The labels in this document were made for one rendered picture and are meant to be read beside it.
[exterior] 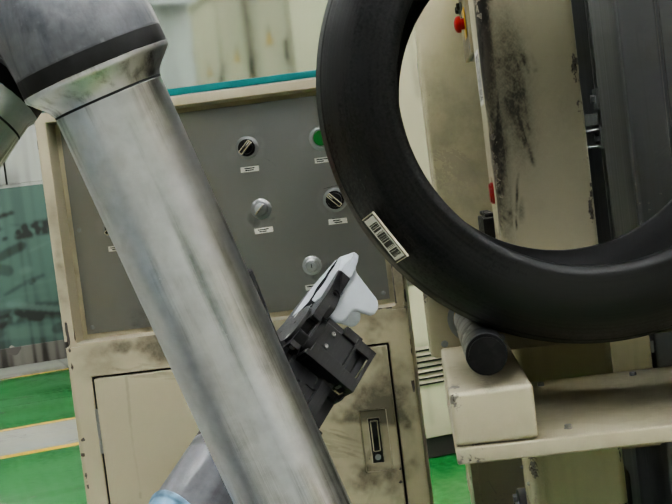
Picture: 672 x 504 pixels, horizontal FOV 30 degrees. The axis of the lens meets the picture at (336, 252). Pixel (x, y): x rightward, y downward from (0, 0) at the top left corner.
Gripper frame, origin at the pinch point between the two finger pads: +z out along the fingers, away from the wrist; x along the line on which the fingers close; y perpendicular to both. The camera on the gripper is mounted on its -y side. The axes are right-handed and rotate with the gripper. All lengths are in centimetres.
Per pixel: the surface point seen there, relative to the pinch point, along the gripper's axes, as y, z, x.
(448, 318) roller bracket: 22.3, 23.1, -25.8
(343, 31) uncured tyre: -14.9, 18.2, 5.9
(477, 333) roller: 16.8, 4.2, 0.0
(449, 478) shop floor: 138, 153, -265
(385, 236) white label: 2.5, 5.9, 0.0
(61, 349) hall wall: 36, 360, -825
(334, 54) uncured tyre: -14.0, 16.8, 3.9
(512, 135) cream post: 13.1, 43.9, -13.4
